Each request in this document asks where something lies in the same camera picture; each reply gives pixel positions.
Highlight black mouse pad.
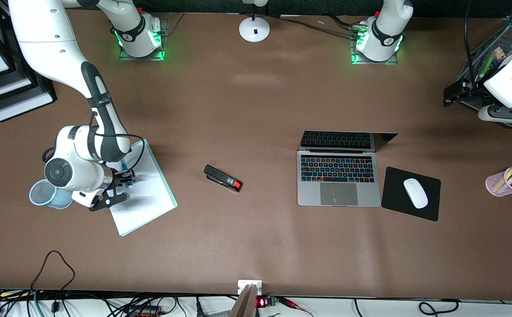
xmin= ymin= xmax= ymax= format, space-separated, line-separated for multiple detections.
xmin=381 ymin=166 xmax=442 ymax=222

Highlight clear left arm base plate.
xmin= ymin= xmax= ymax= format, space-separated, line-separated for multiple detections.
xmin=351 ymin=42 xmax=399 ymax=66

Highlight light blue mesh pen cup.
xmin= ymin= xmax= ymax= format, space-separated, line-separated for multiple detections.
xmin=29 ymin=179 xmax=74 ymax=210

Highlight green marker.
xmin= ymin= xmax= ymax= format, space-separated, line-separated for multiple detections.
xmin=480 ymin=54 xmax=499 ymax=78

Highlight white wall socket box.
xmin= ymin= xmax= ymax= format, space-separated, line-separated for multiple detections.
xmin=238 ymin=280 xmax=263 ymax=295

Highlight black coiled cable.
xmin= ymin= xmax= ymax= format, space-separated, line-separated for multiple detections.
xmin=419 ymin=299 xmax=460 ymax=317

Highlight black looped cable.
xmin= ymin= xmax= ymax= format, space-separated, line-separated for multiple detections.
xmin=30 ymin=251 xmax=76 ymax=317

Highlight tangled black cable bundle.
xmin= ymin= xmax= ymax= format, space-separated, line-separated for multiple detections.
xmin=0 ymin=288 xmax=230 ymax=317

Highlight yellow ruler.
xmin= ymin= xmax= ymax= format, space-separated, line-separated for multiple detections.
xmin=493 ymin=170 xmax=512 ymax=193

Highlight black power cables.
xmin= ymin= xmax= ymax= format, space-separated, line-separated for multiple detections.
xmin=278 ymin=15 xmax=362 ymax=38

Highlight red wire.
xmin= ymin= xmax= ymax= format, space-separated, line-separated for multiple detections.
xmin=278 ymin=297 xmax=314 ymax=317

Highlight white lamp base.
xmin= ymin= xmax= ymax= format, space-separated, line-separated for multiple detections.
xmin=239 ymin=0 xmax=271 ymax=43

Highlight clear right arm base plate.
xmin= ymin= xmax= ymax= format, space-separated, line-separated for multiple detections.
xmin=119 ymin=12 xmax=186 ymax=61

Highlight pink translucent pen cup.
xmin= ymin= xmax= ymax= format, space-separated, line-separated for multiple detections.
xmin=486 ymin=166 xmax=512 ymax=197

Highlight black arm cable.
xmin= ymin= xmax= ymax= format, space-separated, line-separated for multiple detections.
xmin=464 ymin=0 xmax=481 ymax=86
xmin=90 ymin=110 xmax=146 ymax=177

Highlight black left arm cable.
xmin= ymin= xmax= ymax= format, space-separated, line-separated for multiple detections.
xmin=464 ymin=0 xmax=481 ymax=86

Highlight blue marker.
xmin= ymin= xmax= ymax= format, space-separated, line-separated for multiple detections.
xmin=121 ymin=162 xmax=134 ymax=189

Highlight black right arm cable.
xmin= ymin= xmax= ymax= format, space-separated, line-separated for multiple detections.
xmin=90 ymin=110 xmax=146 ymax=177

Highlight black stapler with red tip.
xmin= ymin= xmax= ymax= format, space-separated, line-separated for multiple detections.
xmin=204 ymin=164 xmax=243 ymax=193

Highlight teal clipboard with white paper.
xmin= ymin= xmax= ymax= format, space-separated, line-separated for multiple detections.
xmin=106 ymin=139 xmax=178 ymax=237

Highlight silver laptop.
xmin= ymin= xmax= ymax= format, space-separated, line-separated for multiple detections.
xmin=297 ymin=130 xmax=399 ymax=207

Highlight black stacked paper tray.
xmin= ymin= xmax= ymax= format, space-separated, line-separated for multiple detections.
xmin=0 ymin=0 xmax=58 ymax=123

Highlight white computer mouse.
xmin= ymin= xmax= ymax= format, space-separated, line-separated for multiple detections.
xmin=403 ymin=178 xmax=429 ymax=209

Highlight wooden post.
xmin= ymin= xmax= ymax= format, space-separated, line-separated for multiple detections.
xmin=229 ymin=284 xmax=258 ymax=317

